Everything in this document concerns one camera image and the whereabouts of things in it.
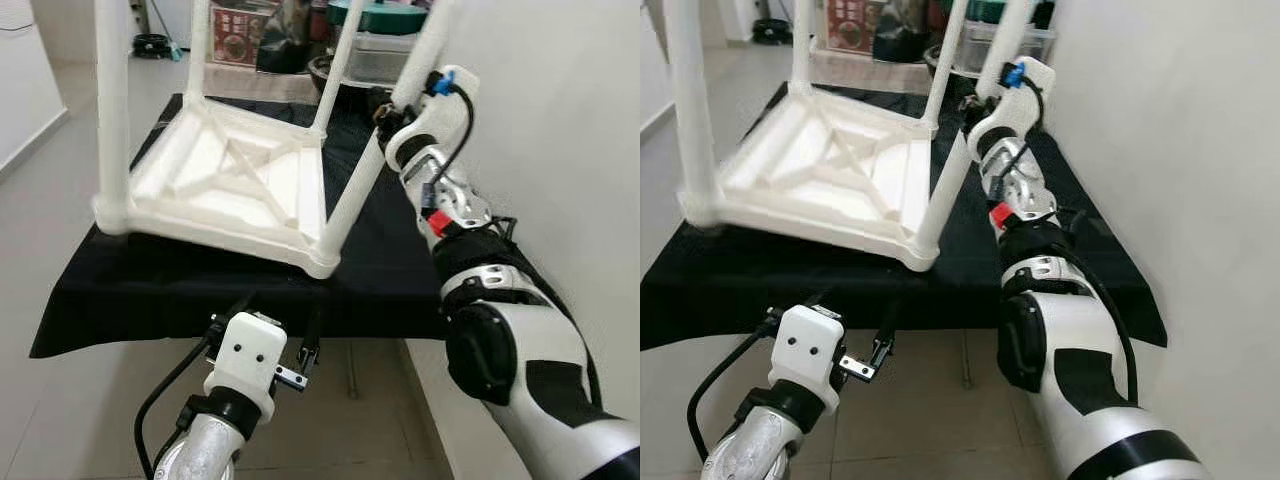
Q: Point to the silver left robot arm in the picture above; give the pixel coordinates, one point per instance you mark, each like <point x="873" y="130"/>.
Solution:
<point x="765" y="450"/>
<point x="205" y="455"/>

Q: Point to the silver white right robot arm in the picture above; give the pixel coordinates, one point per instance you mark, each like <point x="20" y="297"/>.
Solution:
<point x="520" y="350"/>
<point x="1080" y="350"/>

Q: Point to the white plastic children table top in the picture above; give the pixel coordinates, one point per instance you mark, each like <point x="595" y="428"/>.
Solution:
<point x="850" y="175"/>
<point x="250" y="185"/>

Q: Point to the grey metal table leg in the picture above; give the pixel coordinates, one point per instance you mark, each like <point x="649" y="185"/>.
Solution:
<point x="351" y="362"/>
<point x="966" y="360"/>

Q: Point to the clear plastic storage container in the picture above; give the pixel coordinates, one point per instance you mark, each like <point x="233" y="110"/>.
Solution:
<point x="975" y="50"/>
<point x="385" y="55"/>

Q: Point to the black cloth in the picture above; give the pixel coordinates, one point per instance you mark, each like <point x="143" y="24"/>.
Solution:
<point x="760" y="280"/>
<point x="150" y="290"/>

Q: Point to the dark green lidded tray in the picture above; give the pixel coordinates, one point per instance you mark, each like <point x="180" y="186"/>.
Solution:
<point x="985" y="10"/>
<point x="385" y="15"/>

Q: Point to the black plastic bag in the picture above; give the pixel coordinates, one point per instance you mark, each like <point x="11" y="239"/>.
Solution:
<point x="285" y="40"/>
<point x="900" y="35"/>

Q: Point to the beige patterned cloth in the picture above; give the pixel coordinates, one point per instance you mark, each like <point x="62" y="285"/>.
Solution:
<point x="870" y="75"/>
<point x="260" y="85"/>

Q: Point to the red printed food box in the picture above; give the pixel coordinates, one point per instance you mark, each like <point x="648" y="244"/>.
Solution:
<point x="852" y="25"/>
<point x="235" y="35"/>

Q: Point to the black coiled floor item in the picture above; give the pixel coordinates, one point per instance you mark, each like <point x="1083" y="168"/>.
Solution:
<point x="772" y="32"/>
<point x="152" y="45"/>

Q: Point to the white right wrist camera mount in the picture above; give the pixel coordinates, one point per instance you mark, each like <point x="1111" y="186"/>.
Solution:
<point x="430" y="125"/>
<point x="1005" y="115"/>

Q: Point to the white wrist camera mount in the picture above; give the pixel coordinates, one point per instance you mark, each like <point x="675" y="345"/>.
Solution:
<point x="245" y="350"/>
<point x="808" y="345"/>
<point x="430" y="125"/>
<point x="1005" y="115"/>

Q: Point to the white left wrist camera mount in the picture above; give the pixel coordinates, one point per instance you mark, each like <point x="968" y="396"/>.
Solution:
<point x="808" y="345"/>
<point x="245" y="350"/>

